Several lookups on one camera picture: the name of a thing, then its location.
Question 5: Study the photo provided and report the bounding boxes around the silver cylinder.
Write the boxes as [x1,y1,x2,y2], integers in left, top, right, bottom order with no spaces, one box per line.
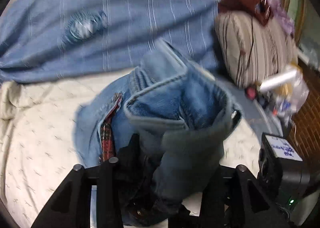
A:
[259,66,300,92]

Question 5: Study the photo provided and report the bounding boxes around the clear plastic bag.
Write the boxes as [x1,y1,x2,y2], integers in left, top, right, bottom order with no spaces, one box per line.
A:
[270,68,309,119]

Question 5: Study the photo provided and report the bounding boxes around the blue sheet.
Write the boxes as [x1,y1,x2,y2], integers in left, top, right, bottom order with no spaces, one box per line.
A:
[235,86,284,137]

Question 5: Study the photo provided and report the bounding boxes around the purple cloth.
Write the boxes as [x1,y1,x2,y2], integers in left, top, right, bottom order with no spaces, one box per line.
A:
[271,0,296,34]

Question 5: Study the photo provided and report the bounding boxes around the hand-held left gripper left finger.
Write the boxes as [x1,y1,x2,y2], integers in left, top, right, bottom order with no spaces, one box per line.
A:
[31,133,141,228]

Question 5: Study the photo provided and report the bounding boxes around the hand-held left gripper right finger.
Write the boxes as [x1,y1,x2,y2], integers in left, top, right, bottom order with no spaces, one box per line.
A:
[167,163,288,228]

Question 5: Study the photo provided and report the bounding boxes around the cream leaf-print bedsheet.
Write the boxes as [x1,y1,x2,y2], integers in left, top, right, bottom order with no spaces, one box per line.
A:
[0,71,265,228]

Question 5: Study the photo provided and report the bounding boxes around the blue plaid quilt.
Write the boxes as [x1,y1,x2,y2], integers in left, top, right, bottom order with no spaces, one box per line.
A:
[0,0,225,84]

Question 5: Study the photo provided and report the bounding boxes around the wooden framed panel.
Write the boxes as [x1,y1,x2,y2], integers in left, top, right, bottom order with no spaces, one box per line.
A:
[284,0,320,66]

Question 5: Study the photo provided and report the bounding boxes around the striped beige pillow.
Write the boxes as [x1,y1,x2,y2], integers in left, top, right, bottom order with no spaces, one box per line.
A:
[214,10,299,89]

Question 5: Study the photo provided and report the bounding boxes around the brown woven mat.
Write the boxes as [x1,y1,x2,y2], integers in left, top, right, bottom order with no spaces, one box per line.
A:
[290,63,320,169]

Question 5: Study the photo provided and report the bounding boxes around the pink small item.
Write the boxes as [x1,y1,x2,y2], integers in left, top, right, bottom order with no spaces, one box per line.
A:
[245,87,258,100]

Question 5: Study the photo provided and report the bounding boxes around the blue denim pants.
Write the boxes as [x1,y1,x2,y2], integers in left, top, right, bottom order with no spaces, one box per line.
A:
[75,40,243,227]

